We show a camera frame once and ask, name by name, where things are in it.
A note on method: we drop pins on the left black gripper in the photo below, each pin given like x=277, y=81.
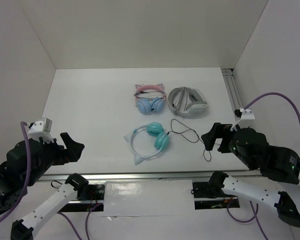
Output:
x=73, y=152

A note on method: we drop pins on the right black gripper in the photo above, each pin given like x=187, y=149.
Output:
x=219, y=129

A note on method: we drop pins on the teal white cat-ear headphones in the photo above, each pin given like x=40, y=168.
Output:
x=147, y=142

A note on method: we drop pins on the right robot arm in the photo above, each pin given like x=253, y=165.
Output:
x=278, y=164

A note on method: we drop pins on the pink blue cat-ear headphones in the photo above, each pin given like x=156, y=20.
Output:
x=149, y=104

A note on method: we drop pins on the grey white headset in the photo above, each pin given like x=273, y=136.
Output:
x=187, y=102

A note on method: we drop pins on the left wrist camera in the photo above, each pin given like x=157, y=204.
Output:
x=41, y=129

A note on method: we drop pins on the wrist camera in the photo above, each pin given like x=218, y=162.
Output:
x=41, y=129
x=244, y=117

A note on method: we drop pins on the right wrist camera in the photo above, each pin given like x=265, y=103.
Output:
x=244, y=117

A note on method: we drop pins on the aluminium front rail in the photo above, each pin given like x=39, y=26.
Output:
x=150, y=176

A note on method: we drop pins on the aluminium side rail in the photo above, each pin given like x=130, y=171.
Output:
x=231, y=87

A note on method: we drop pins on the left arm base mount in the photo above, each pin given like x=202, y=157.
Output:
x=93, y=196

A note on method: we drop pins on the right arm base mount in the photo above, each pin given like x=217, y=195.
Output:
x=206, y=197

